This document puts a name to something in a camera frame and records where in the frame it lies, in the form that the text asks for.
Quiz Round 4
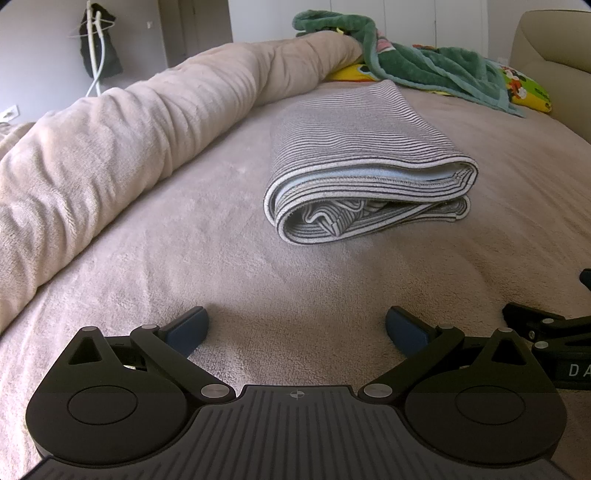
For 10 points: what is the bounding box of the grey striped long-sleeve shirt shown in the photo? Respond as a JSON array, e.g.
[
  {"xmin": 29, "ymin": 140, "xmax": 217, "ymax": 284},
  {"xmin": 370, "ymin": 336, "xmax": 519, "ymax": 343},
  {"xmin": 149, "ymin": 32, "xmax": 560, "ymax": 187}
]
[{"xmin": 263, "ymin": 80, "xmax": 479, "ymax": 245}]

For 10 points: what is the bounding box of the beige upholstered headboard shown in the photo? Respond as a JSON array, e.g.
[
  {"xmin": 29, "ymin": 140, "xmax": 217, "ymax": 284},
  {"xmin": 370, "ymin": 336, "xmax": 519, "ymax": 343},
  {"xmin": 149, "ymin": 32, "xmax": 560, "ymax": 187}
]
[{"xmin": 510, "ymin": 9, "xmax": 590, "ymax": 140}]

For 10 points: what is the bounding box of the rolled beige duvet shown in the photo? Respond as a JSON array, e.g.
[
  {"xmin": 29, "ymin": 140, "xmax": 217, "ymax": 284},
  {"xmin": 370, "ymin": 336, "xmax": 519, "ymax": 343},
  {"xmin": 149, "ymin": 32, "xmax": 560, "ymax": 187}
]
[{"xmin": 1, "ymin": 31, "xmax": 362, "ymax": 325}]

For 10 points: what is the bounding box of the yellow cartoon pillow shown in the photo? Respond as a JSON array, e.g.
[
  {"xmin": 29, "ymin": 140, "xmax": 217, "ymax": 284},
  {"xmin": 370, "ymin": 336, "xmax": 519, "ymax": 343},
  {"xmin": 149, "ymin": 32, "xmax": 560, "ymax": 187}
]
[{"xmin": 328, "ymin": 45, "xmax": 552, "ymax": 113}]

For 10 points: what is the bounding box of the beige bed sheet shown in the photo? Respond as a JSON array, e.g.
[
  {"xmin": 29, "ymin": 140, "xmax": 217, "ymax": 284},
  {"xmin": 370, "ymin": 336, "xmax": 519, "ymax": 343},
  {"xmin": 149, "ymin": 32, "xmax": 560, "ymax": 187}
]
[{"xmin": 1, "ymin": 90, "xmax": 590, "ymax": 479}]

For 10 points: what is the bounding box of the green fleece blanket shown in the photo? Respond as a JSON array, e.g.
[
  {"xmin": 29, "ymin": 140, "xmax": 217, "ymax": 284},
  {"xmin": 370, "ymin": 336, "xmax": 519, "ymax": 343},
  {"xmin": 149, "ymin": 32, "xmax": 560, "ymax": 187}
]
[{"xmin": 293, "ymin": 10, "xmax": 524, "ymax": 117}]

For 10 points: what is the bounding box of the white wall socket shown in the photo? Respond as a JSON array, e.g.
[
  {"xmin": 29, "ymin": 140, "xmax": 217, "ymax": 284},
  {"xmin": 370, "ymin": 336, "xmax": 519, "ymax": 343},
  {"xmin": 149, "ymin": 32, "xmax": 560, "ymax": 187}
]
[{"xmin": 0, "ymin": 105, "xmax": 20, "ymax": 123}]

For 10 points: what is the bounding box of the dark garment on hanger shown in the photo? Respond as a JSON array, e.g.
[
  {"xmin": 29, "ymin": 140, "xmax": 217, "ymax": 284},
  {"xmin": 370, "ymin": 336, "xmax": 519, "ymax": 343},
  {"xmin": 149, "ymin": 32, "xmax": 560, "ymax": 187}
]
[{"xmin": 78, "ymin": 2, "xmax": 123, "ymax": 80}]

